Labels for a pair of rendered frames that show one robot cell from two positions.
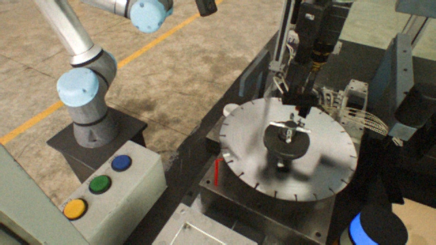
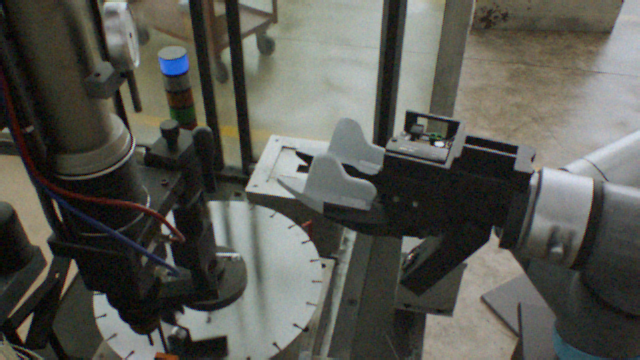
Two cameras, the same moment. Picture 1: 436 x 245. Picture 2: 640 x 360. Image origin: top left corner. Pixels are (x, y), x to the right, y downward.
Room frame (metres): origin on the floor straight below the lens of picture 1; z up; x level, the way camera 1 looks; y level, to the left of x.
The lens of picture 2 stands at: (0.98, -0.16, 1.60)
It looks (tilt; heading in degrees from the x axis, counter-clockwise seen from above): 41 degrees down; 165
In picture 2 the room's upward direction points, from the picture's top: straight up
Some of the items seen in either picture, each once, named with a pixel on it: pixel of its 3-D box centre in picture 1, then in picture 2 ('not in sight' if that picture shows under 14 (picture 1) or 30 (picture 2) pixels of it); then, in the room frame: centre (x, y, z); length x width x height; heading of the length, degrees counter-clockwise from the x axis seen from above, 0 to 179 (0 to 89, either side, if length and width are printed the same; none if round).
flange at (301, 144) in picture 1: (287, 136); (208, 271); (0.42, -0.18, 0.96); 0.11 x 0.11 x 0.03
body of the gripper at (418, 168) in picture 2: not in sight; (452, 185); (0.66, 0.04, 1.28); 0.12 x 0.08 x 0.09; 54
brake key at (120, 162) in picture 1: (121, 163); not in sight; (0.37, 0.23, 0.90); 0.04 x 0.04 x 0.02
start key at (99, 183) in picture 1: (100, 184); not in sight; (0.31, 0.26, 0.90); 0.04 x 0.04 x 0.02
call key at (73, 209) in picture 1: (75, 209); not in sight; (0.25, 0.29, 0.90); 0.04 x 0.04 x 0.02
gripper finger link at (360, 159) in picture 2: not in sight; (345, 145); (0.57, -0.03, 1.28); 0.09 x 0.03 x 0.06; 44
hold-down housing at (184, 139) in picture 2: (306, 40); (184, 199); (0.49, -0.19, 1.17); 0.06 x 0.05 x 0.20; 144
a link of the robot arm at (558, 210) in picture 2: not in sight; (549, 218); (0.71, 0.10, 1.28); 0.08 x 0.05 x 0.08; 144
